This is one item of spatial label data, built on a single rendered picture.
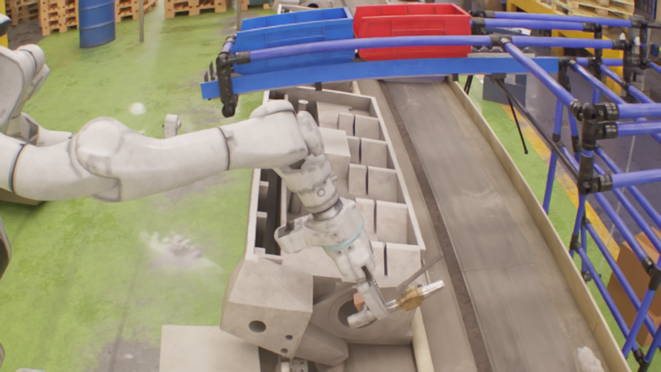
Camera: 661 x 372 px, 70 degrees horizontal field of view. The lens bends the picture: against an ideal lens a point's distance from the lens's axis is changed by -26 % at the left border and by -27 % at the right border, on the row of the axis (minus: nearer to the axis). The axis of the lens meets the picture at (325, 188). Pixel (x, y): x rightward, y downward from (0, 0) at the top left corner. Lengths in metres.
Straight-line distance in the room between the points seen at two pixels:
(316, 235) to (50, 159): 0.47
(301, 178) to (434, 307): 0.61
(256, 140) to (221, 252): 2.16
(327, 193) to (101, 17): 6.99
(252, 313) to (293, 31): 0.68
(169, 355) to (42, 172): 0.59
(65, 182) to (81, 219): 2.67
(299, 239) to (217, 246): 2.03
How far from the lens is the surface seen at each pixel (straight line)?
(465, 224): 1.77
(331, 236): 0.98
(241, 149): 0.84
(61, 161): 0.80
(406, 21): 1.49
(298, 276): 1.17
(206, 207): 3.36
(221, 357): 1.23
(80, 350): 2.53
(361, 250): 1.01
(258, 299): 1.13
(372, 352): 1.31
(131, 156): 0.79
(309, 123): 0.92
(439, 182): 1.98
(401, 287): 1.11
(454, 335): 1.37
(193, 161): 0.81
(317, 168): 0.94
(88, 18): 7.84
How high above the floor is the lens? 1.65
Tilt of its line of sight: 28 degrees down
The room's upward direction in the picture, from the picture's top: straight up
